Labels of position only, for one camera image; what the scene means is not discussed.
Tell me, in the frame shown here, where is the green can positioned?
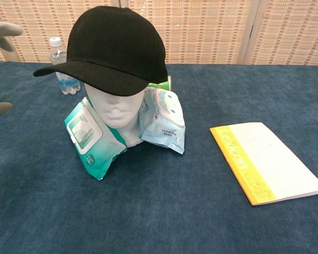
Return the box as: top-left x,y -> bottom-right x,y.
147,75 -> 172,90

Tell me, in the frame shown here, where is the clear plastic water bottle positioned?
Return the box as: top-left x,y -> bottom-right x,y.
48,37 -> 81,95

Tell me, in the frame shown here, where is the yellow white Lexicon notebook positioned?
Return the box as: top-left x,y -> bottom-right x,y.
209,122 -> 318,206

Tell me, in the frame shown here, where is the green wet wipes pack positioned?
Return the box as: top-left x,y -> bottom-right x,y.
64,96 -> 128,182

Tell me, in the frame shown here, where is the light blue wet wipes pack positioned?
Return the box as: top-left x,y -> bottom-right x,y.
138,87 -> 186,156

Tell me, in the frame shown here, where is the black cap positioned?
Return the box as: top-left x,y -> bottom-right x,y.
33,5 -> 169,97

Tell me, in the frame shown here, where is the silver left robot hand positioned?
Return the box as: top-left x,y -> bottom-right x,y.
0,21 -> 24,118

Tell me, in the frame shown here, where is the white foam mannequin head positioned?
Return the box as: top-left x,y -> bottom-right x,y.
84,83 -> 147,147

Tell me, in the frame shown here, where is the bamboo folding screen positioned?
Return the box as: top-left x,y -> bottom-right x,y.
0,0 -> 318,66

